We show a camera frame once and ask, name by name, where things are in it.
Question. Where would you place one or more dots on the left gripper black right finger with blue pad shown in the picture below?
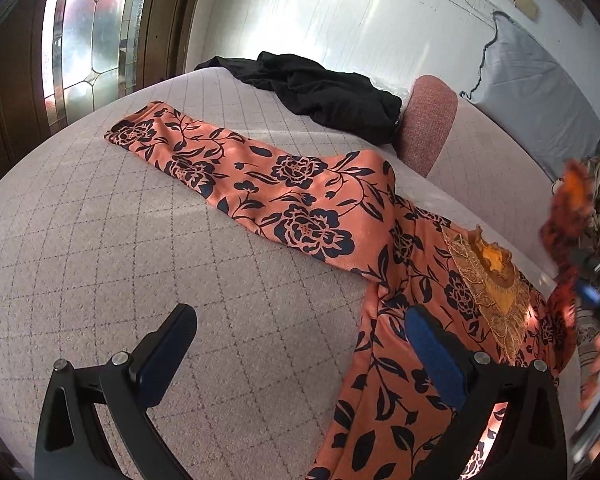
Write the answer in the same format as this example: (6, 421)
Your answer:
(530, 443)

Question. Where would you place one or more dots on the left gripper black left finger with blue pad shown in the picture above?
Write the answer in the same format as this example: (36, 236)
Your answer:
(71, 443)

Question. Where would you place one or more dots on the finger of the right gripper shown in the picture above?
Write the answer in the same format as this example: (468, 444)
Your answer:
(586, 263)

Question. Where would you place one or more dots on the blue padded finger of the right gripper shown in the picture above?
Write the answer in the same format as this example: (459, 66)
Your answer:
(588, 294)

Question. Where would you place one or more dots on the orange black floral garment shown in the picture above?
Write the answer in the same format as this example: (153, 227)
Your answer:
(345, 211)

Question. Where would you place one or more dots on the person's right hand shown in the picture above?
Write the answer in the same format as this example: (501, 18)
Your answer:
(590, 389)

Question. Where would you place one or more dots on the striped beige fabric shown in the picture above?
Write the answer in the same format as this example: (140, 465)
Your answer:
(588, 328)

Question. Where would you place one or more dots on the grey blue pillow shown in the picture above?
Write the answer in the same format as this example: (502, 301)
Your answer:
(528, 94)

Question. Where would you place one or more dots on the pink quilted bedspread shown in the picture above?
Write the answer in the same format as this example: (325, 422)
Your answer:
(97, 247)

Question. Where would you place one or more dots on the pink bolster pillow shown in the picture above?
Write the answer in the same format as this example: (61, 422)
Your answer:
(426, 123)

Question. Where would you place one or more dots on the stained glass window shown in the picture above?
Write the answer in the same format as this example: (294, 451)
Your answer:
(89, 56)

